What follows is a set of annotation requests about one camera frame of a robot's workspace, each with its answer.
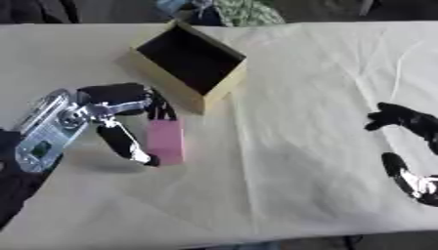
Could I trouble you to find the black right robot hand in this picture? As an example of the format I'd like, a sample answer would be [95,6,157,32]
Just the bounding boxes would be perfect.
[363,102,438,208]

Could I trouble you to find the pink rectangular block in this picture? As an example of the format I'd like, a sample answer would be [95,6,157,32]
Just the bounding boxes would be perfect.
[142,118,187,166]

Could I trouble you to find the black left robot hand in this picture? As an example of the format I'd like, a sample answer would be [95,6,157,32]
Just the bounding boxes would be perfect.
[73,82,178,168]

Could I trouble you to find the tan cardboard box black inside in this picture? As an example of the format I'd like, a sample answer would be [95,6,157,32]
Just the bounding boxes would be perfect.
[128,20,250,115]

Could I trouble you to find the green patterned bag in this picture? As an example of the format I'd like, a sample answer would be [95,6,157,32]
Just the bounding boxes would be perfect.
[186,0,287,27]

